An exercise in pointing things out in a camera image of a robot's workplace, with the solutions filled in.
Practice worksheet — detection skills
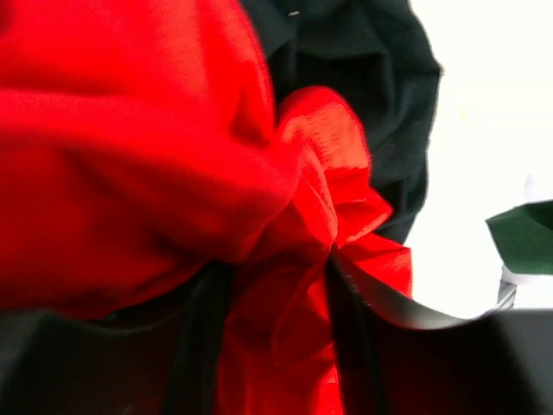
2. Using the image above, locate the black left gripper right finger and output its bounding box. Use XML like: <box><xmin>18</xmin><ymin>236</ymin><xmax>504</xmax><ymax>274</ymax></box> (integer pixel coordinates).
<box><xmin>326</xmin><ymin>252</ymin><xmax>552</xmax><ymax>415</ymax></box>

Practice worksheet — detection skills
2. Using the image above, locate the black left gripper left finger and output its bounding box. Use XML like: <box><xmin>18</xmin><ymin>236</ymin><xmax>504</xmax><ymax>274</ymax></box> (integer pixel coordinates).
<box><xmin>1</xmin><ymin>263</ymin><xmax>232</xmax><ymax>414</ymax></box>

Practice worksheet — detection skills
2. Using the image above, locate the red t shirt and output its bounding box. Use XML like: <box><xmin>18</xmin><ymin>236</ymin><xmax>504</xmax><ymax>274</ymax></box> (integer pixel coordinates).
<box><xmin>1</xmin><ymin>1</ymin><xmax>411</xmax><ymax>414</ymax></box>

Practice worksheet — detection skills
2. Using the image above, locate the black t shirt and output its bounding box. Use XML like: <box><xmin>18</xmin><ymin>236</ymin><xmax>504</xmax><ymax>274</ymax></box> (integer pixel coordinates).
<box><xmin>244</xmin><ymin>0</ymin><xmax>441</xmax><ymax>243</ymax></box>

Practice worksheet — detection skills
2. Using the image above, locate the dark green t shirt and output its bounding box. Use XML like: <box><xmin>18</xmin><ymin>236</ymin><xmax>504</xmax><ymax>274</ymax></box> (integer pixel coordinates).
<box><xmin>486</xmin><ymin>201</ymin><xmax>552</xmax><ymax>275</ymax></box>

